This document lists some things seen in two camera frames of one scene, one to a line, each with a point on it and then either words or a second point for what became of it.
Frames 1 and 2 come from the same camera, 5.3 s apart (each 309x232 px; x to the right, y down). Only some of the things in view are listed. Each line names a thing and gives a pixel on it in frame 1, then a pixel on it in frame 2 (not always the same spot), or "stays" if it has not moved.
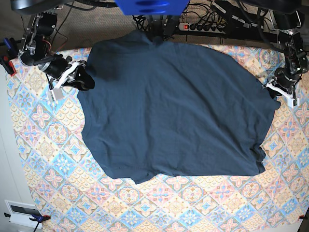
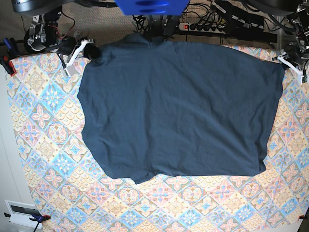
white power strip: (202, 27) stays
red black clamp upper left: (8, 66) stays
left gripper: (57, 66) -> (66, 47)
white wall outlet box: (21, 212) stays
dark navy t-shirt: (160, 108) stays
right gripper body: (285, 79) -> (290, 52)
